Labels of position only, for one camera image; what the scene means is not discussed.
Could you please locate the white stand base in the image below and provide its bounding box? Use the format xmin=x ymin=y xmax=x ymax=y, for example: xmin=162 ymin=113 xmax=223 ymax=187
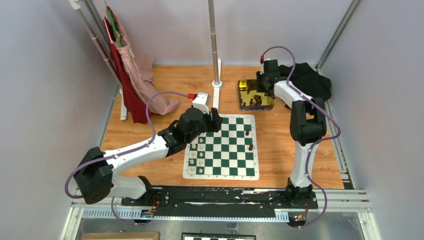
xmin=212 ymin=58 xmax=223 ymax=110

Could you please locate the red cloth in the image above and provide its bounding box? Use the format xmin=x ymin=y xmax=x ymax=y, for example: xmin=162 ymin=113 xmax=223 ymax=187
xmin=103 ymin=17 xmax=148 ymax=124

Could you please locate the black cloth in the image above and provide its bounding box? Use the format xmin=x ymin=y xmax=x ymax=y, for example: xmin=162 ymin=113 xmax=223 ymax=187
xmin=290 ymin=62 xmax=332 ymax=102

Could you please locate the decorated gold tin box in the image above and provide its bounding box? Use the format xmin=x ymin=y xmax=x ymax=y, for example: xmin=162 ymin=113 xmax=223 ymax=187
xmin=237 ymin=79 xmax=274 ymax=112

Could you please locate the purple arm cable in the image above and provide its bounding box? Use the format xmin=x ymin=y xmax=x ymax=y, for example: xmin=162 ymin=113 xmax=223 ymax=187
xmin=259 ymin=45 xmax=342 ymax=230
xmin=63 ymin=91 xmax=196 ymax=227

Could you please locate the green white chess board mat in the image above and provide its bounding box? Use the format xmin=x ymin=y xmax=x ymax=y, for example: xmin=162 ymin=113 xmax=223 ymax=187
xmin=182 ymin=114 xmax=260 ymax=181

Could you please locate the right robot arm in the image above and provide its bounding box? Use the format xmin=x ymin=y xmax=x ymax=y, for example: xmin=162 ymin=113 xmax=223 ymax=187
xmin=256 ymin=58 xmax=327 ymax=209

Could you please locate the metal stand pole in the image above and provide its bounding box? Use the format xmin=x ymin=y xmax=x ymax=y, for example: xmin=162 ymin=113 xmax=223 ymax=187
xmin=207 ymin=0 xmax=221 ymax=87

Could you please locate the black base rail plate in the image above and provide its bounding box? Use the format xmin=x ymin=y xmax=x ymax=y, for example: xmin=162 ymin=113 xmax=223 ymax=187
xmin=121 ymin=185 xmax=318 ymax=218

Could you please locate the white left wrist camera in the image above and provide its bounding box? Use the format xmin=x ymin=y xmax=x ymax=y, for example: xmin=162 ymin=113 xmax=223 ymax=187
xmin=192 ymin=92 xmax=211 ymax=115

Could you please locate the pink cloth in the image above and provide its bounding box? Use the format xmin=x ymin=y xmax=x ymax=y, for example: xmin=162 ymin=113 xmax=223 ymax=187
xmin=105 ymin=5 xmax=181 ymax=116

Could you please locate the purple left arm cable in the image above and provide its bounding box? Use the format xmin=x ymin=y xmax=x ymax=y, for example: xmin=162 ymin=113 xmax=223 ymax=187
xmin=63 ymin=91 xmax=196 ymax=227

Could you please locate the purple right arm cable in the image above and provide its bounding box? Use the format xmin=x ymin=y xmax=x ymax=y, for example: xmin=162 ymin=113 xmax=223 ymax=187
xmin=259 ymin=45 xmax=342 ymax=230

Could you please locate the white clothes rack pole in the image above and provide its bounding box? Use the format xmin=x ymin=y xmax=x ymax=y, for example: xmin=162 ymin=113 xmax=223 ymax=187
xmin=68 ymin=0 xmax=128 ymax=121

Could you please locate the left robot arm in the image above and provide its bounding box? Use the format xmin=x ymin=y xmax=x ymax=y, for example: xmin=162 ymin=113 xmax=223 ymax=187
xmin=70 ymin=107 xmax=223 ymax=207

